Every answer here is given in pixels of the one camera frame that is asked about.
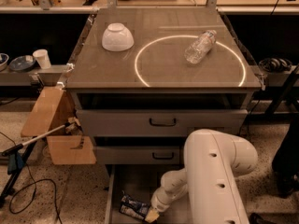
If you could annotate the grey middle drawer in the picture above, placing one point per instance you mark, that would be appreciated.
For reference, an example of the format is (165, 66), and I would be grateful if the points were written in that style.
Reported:
(139, 150)

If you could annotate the grey open bottom drawer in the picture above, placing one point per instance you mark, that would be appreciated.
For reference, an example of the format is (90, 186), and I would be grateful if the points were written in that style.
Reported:
(140, 181)

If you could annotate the grey top drawer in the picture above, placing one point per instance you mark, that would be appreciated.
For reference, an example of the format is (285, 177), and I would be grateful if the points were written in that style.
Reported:
(138, 115)

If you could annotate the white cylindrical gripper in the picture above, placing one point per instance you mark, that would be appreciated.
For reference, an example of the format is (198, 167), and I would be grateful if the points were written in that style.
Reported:
(156, 202)

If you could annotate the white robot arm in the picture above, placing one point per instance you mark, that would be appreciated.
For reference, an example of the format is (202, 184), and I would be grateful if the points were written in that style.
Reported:
(212, 161)

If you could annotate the white upturned bowl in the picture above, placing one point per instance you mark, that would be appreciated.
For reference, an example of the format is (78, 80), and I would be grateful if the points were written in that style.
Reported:
(117, 37)

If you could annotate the clear plastic water bottle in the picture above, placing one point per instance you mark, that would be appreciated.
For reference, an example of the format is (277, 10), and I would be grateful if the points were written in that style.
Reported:
(200, 47)

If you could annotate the grey bowl at edge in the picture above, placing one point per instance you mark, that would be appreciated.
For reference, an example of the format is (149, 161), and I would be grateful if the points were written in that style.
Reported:
(3, 61)

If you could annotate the grey side shelf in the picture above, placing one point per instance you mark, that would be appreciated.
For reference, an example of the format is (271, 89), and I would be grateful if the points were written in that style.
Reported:
(48, 77)

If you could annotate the grey drawer cabinet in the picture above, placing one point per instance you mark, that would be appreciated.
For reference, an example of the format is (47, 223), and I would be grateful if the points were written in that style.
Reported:
(155, 64)

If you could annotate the blue chip bag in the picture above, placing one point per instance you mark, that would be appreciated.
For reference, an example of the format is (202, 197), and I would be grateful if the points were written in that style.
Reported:
(133, 208)

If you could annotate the white paper cup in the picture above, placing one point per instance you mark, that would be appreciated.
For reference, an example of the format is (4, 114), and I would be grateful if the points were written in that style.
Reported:
(42, 57)

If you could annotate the blue grey plate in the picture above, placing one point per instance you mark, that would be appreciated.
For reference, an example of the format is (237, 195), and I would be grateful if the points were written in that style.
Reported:
(22, 63)

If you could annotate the reacher grabber tool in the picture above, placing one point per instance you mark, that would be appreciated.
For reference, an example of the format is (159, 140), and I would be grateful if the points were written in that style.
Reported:
(18, 155)

